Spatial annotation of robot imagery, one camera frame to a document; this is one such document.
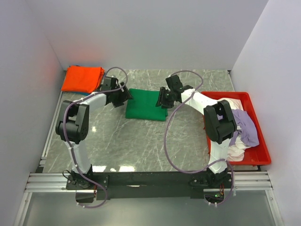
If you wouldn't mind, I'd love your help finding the orange t shirt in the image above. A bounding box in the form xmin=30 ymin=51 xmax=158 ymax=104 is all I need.
xmin=61 ymin=65 xmax=105 ymax=94

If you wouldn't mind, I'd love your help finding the black base beam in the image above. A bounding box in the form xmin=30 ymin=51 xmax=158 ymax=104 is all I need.
xmin=66 ymin=171 xmax=232 ymax=202

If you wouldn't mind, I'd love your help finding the folded blue t shirt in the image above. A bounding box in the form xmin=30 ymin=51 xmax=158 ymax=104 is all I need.
xmin=60 ymin=65 xmax=107 ymax=97

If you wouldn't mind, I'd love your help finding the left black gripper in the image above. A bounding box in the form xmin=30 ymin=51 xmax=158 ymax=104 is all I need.
xmin=111 ymin=82 xmax=134 ymax=108

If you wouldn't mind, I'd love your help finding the green t shirt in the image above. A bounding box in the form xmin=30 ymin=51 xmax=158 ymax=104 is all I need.
xmin=125 ymin=89 xmax=168 ymax=121

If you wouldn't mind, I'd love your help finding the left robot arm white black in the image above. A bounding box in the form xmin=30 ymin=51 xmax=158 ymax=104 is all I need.
xmin=55 ymin=77 xmax=133 ymax=189

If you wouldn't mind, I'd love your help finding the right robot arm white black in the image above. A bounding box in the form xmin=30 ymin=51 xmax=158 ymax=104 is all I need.
xmin=156 ymin=73 xmax=237 ymax=188

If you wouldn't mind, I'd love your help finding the lavender t shirt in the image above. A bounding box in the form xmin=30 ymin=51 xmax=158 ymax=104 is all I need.
xmin=229 ymin=109 xmax=260 ymax=147

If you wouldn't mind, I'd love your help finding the aluminium frame rail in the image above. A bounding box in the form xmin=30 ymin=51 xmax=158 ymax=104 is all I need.
xmin=24 ymin=171 xmax=273 ymax=193

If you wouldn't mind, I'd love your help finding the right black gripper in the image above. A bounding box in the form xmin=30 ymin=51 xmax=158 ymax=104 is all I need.
xmin=155 ymin=87 xmax=174 ymax=109

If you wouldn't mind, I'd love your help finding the pale pink t shirt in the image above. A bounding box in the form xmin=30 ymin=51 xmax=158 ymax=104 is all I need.
xmin=220 ymin=98 xmax=246 ymax=161

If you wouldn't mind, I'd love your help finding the red plastic bin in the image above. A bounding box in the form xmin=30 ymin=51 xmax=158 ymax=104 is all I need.
xmin=201 ymin=91 xmax=271 ymax=166

